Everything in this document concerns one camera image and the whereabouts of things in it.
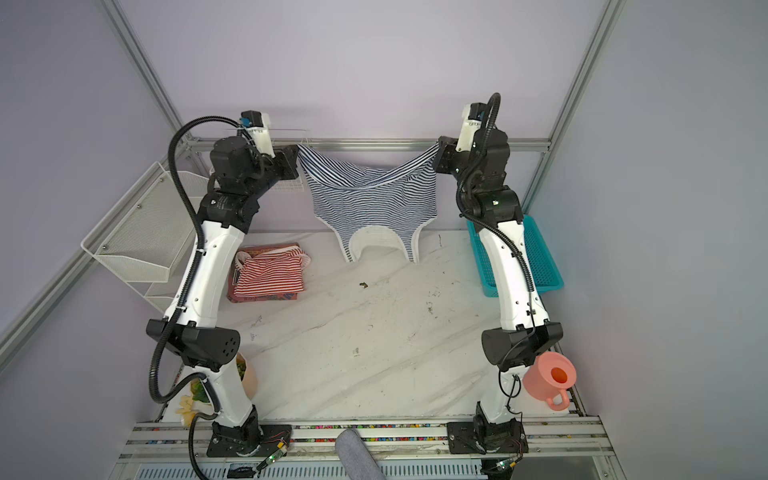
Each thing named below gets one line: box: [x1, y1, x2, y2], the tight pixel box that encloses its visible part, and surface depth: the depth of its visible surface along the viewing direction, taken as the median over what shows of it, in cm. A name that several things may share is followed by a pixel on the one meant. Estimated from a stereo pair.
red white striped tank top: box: [233, 246, 311, 295], surface depth 101 cm
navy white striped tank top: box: [297, 144, 439, 263], surface depth 90 cm
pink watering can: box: [522, 352, 577, 411], surface depth 75 cm
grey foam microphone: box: [335, 428, 387, 480], surface depth 71 cm
